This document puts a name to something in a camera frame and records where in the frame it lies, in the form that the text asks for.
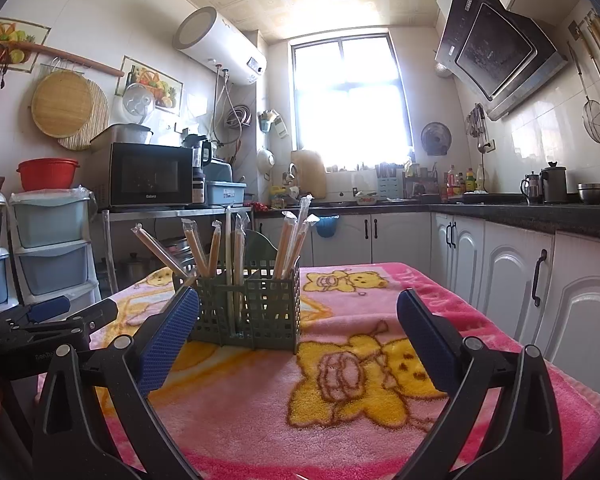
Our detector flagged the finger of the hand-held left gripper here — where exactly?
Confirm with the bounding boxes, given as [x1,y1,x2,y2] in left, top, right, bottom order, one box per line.
[55,300,120,335]
[10,296,72,328]

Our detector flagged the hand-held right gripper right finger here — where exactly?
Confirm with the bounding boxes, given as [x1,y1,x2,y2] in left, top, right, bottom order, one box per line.
[396,287,566,480]

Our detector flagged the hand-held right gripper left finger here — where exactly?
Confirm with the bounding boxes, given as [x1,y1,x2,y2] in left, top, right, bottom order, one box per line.
[32,286,201,480]

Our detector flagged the grey plastic utensil basket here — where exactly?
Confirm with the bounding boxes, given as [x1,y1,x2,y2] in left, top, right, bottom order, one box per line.
[186,230,302,356]

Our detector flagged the group of chopsticks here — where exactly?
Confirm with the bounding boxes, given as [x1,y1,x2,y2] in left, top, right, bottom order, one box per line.
[131,195,321,331]

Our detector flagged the small hanging utensils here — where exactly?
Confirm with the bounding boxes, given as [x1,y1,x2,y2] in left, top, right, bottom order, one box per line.
[466,103,490,153]

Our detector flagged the small steel pot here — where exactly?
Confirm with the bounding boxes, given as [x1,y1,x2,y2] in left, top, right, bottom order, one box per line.
[120,252,153,281]

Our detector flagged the light blue drawer unit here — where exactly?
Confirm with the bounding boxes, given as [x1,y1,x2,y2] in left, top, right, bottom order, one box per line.
[9,187,98,306]

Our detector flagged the large steel pot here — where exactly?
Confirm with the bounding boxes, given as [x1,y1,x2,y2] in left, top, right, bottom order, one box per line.
[162,237,193,271]

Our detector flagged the pink printed blanket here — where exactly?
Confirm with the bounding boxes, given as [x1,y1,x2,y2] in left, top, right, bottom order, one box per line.
[87,261,600,480]

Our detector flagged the metal kitchen rack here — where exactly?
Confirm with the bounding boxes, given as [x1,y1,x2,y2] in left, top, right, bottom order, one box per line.
[100,205,255,291]

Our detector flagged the red plastic basin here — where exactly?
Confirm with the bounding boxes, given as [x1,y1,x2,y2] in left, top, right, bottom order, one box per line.
[16,158,81,192]

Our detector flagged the black microwave oven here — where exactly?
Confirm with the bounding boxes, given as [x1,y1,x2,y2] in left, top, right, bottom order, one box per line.
[87,141,196,211]

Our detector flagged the white base cabinets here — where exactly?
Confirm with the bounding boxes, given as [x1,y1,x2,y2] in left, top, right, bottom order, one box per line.
[252,210,600,401]

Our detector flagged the blue hanging bin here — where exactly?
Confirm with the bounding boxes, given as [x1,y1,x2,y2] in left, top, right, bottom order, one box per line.
[314,215,341,238]

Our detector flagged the row of condiment bottles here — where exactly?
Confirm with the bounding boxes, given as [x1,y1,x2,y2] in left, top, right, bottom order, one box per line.
[405,160,488,203]

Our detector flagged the blue plastic box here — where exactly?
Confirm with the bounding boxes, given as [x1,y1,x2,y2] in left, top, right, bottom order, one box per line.
[206,180,248,206]

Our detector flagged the dark kitchen countertop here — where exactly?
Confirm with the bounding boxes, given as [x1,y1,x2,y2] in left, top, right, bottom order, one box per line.
[252,200,600,241]

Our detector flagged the light blue knife block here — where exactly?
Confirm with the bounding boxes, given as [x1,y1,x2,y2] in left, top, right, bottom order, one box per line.
[376,162,398,196]

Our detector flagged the metal pot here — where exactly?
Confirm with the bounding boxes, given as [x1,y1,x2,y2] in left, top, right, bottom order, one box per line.
[110,123,154,146]

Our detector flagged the round bamboo mat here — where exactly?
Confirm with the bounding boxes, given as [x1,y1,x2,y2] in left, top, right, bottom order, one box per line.
[57,80,110,152]

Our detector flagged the round bamboo tray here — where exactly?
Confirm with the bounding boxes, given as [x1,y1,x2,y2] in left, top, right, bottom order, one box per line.
[31,70,95,137]

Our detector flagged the beige cutting board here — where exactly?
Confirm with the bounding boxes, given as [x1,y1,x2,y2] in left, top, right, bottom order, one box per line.
[291,149,327,200]

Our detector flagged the long wooden rolling pin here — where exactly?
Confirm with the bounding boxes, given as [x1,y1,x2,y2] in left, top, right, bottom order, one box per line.
[0,42,126,78]

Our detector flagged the kitchen window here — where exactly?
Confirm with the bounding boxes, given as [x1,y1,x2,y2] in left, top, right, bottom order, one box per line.
[290,32,415,171]

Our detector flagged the white water heater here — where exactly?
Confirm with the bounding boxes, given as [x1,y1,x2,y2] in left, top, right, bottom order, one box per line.
[173,6,268,86]

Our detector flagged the black range hood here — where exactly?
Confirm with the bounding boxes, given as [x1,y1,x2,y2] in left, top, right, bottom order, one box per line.
[434,0,570,122]

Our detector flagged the round dark wall fan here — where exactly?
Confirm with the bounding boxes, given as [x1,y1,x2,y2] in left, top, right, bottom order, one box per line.
[420,121,453,157]

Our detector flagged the fruit wall poster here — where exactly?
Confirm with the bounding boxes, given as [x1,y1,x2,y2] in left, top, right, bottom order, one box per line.
[115,56,183,113]
[0,17,52,75]

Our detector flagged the coiled hose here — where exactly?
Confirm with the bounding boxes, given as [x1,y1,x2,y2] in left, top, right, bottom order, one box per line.
[225,104,253,131]

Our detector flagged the wall utensil holder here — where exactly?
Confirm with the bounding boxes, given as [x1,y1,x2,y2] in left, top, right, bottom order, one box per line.
[257,108,291,138]

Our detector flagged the wire mesh strainer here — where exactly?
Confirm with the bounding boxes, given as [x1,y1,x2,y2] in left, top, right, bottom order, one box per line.
[567,42,600,145]

